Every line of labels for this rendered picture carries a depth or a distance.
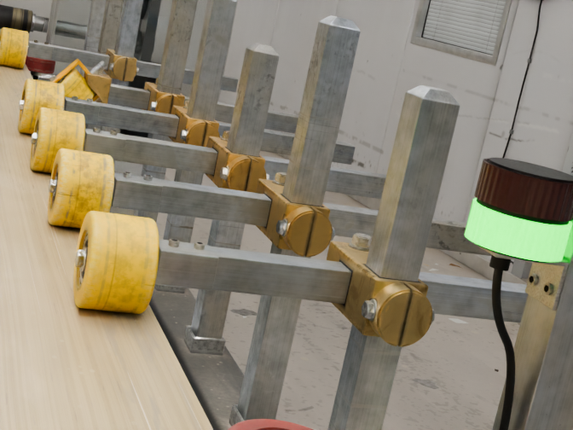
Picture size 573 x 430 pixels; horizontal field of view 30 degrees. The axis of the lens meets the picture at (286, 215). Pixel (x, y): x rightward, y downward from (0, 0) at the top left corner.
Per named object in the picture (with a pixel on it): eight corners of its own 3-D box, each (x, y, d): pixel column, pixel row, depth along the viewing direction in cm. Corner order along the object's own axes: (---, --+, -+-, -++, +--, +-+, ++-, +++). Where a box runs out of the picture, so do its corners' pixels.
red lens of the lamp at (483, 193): (541, 200, 68) (549, 167, 68) (593, 226, 63) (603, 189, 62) (457, 188, 66) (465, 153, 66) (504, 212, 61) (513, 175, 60)
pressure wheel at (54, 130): (85, 101, 135) (86, 143, 130) (72, 146, 140) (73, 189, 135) (37, 93, 133) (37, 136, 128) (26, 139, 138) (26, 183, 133)
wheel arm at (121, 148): (404, 199, 152) (410, 174, 152) (414, 205, 149) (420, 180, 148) (51, 147, 136) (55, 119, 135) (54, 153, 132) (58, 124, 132)
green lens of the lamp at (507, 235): (530, 238, 69) (539, 205, 68) (581, 266, 63) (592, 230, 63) (448, 226, 67) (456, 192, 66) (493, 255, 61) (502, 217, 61)
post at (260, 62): (203, 392, 147) (273, 45, 137) (208, 403, 143) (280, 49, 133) (178, 390, 145) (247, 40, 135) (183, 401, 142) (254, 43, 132)
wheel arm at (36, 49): (232, 90, 244) (234, 74, 244) (235, 93, 241) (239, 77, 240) (8, 51, 228) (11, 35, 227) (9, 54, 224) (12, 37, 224)
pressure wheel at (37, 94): (62, 127, 153) (53, 145, 160) (66, 76, 156) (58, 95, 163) (20, 120, 151) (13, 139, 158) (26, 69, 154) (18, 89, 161)
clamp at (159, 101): (170, 113, 194) (175, 86, 193) (185, 127, 181) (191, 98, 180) (136, 108, 192) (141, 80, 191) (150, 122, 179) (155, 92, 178)
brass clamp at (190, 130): (200, 141, 171) (206, 110, 170) (220, 159, 158) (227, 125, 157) (163, 135, 169) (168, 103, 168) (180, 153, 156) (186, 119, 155)
